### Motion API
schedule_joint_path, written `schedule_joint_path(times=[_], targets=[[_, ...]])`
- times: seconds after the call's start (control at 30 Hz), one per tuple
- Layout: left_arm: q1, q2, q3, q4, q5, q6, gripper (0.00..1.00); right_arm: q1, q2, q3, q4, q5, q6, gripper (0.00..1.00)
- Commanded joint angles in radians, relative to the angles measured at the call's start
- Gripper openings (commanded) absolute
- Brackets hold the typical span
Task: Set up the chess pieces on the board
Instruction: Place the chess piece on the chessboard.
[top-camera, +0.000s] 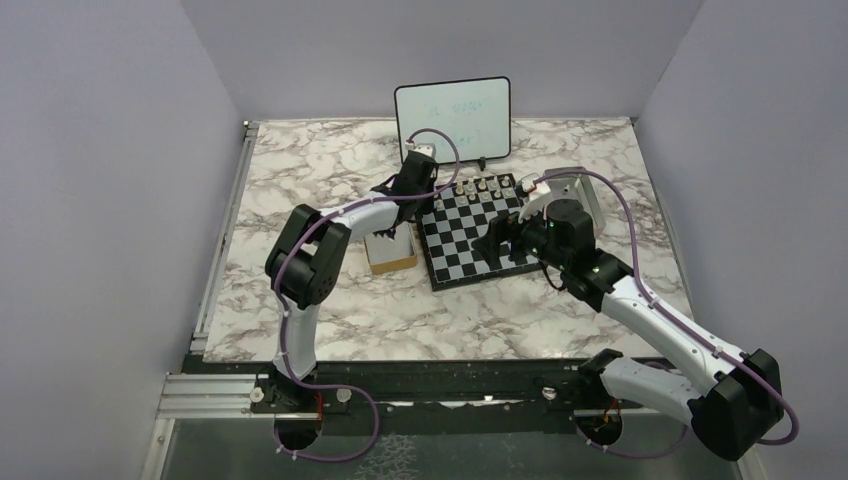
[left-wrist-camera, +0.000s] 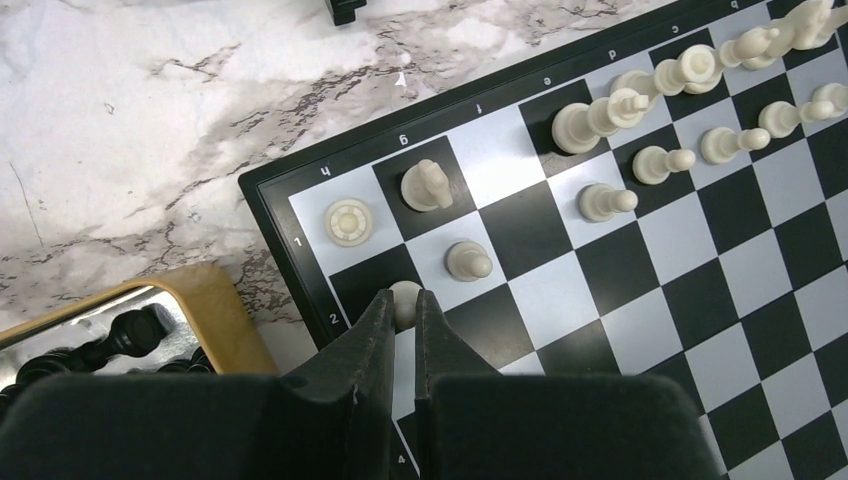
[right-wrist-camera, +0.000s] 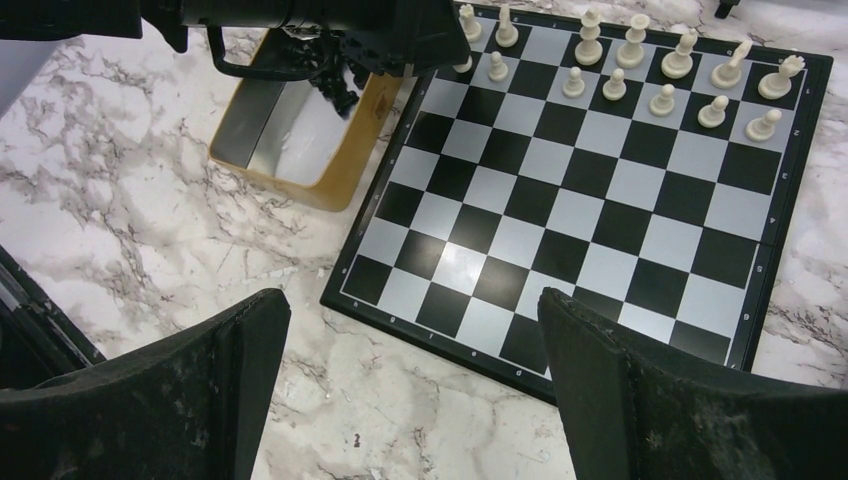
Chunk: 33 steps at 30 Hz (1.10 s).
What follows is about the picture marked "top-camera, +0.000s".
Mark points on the small whiteboard on stand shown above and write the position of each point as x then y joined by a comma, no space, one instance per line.
476,114

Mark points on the pile of black chess pieces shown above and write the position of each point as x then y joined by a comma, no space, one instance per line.
389,232

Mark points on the gold tin tray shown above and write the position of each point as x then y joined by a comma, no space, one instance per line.
386,255

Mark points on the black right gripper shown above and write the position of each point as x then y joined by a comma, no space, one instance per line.
500,230

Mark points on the pink tin tray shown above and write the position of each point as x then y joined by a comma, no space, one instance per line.
578,186

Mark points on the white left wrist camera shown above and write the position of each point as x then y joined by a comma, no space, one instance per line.
426,149

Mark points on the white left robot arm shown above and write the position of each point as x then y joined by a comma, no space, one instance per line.
305,262

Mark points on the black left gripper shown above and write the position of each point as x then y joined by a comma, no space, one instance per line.
427,207

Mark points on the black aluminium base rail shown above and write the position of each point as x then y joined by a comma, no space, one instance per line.
360,399

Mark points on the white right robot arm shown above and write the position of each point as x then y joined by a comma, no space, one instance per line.
662,318

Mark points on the black silver chessboard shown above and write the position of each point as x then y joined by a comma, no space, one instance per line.
459,216

